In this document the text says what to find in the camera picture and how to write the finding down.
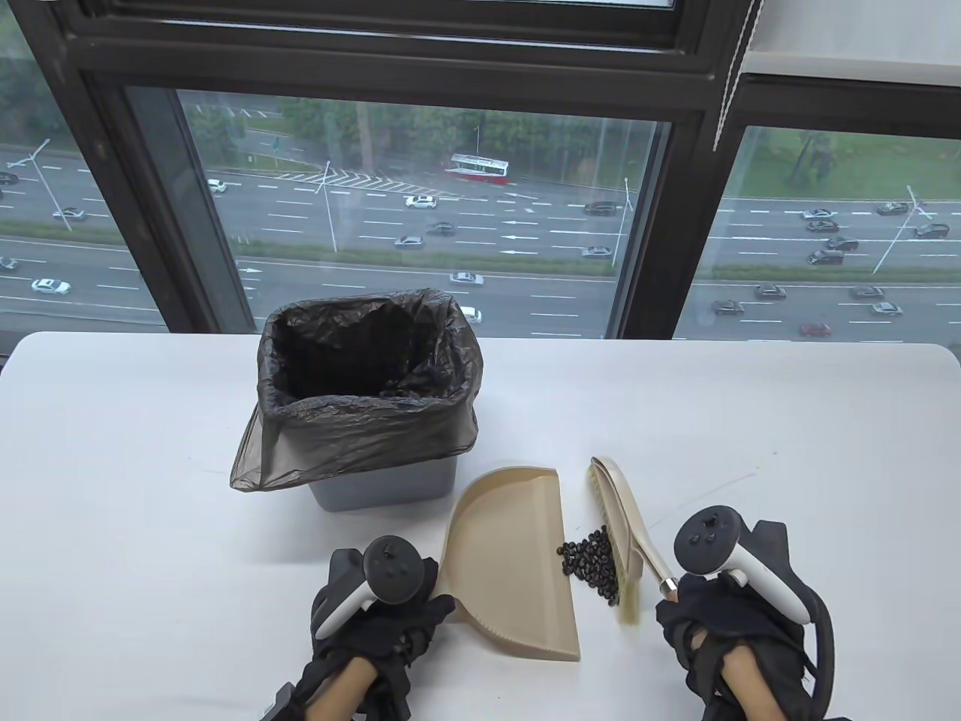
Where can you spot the beige plastic dustpan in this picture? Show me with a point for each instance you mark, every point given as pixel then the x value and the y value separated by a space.
pixel 510 563

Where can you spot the person's left hand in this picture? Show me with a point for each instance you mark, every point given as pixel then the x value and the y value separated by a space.
pixel 398 631

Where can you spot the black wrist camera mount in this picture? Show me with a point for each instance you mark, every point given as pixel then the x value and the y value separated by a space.
pixel 279 702

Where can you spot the white table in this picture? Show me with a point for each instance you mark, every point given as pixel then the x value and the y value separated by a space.
pixel 826 420

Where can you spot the black plastic bin bag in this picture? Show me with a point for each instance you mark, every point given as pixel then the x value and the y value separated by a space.
pixel 360 443

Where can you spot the pile of coffee beans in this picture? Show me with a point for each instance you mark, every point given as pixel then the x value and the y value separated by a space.
pixel 589 563

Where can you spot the grey food waste bin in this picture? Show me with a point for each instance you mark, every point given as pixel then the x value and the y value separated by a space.
pixel 383 488

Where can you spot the person's left forearm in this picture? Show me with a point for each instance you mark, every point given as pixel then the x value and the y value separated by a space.
pixel 341 691

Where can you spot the black window frame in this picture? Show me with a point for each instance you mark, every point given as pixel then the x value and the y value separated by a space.
pixel 375 67

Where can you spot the person's right hand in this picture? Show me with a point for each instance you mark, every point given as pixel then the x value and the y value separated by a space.
pixel 706 616

